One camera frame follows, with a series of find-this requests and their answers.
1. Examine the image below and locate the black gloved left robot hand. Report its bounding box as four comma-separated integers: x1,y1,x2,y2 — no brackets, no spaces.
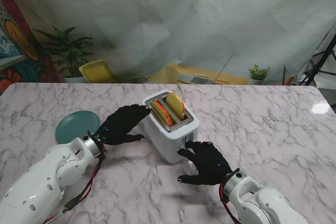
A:
94,104,152,146

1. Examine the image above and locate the yellow plastic chair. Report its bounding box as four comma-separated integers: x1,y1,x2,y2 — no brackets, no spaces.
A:
78,60,118,83

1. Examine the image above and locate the small green potted plant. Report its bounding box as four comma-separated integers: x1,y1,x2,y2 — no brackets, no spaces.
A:
248,63,271,86

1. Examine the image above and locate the teal round plate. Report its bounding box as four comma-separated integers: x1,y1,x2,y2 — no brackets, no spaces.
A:
55,110,101,145

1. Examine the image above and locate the colourful mural banner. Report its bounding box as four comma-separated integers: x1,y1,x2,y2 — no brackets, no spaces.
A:
0,0,60,96

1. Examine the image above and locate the yellow table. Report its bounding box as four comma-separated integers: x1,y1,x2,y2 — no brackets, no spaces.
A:
151,62,249,86

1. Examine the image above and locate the white toaster power cord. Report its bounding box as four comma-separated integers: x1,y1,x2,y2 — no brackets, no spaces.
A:
177,82,190,107

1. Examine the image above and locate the white backdrop sheet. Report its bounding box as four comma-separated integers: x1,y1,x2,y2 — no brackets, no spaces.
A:
0,0,336,84

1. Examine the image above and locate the black tripod stand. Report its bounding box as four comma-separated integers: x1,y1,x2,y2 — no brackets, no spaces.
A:
304,28,336,86

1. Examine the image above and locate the red black left arm cable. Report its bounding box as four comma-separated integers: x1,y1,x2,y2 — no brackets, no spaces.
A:
39,142,107,224

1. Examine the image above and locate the yellow toy toast slice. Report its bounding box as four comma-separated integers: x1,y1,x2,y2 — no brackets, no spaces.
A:
151,100,174,127
165,92,185,120

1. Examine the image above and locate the large leafy potted plant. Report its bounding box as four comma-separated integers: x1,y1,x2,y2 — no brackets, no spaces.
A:
33,26,95,83

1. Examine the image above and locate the white two-slot toaster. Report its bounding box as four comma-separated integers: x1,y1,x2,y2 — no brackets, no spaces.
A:
142,90,200,163

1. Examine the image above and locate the open silver laptop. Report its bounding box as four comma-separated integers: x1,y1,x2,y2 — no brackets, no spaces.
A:
177,53,234,86

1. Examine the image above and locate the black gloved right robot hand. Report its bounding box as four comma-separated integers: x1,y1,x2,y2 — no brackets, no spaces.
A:
177,141,236,187

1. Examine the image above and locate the red black right arm cable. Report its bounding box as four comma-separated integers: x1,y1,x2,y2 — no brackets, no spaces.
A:
219,182,245,224

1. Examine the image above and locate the red black arm cable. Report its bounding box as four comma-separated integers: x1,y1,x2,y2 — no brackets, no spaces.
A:
39,142,107,224
219,182,245,224

